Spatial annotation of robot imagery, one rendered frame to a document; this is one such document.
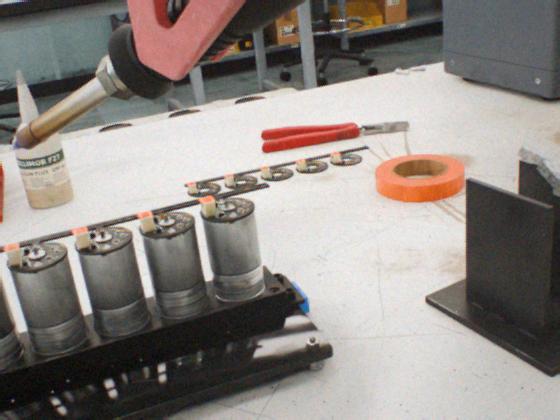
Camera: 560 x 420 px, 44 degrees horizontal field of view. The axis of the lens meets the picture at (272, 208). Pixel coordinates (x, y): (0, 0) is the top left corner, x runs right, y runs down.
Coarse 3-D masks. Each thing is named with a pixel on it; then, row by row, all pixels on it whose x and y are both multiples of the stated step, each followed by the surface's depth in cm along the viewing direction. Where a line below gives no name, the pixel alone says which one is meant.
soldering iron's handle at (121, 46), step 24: (168, 0) 20; (264, 0) 18; (288, 0) 18; (240, 24) 19; (264, 24) 19; (120, 48) 21; (216, 48) 20; (120, 72) 21; (144, 72) 21; (144, 96) 21
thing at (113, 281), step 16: (96, 240) 29; (80, 256) 29; (96, 256) 29; (112, 256) 29; (128, 256) 29; (96, 272) 29; (112, 272) 29; (128, 272) 29; (96, 288) 29; (112, 288) 29; (128, 288) 30; (96, 304) 30; (112, 304) 30; (128, 304) 30; (144, 304) 31; (96, 320) 30; (112, 320) 30; (128, 320) 30; (144, 320) 31
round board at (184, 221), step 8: (168, 216) 31; (176, 216) 31; (184, 216) 31; (192, 216) 31; (176, 224) 30; (184, 224) 30; (192, 224) 30; (152, 232) 30; (160, 232) 30; (176, 232) 29; (184, 232) 30
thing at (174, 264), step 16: (160, 224) 30; (144, 240) 30; (160, 240) 29; (176, 240) 29; (192, 240) 30; (160, 256) 30; (176, 256) 30; (192, 256) 30; (160, 272) 30; (176, 272) 30; (192, 272) 30; (160, 288) 30; (176, 288) 30; (192, 288) 31; (160, 304) 31; (176, 304) 31; (192, 304) 31; (208, 304) 32
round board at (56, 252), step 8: (24, 248) 29; (40, 248) 29; (48, 248) 29; (56, 248) 29; (64, 248) 29; (48, 256) 28; (56, 256) 29; (64, 256) 29; (8, 264) 28; (24, 264) 28; (32, 264) 28; (48, 264) 28; (24, 272) 28
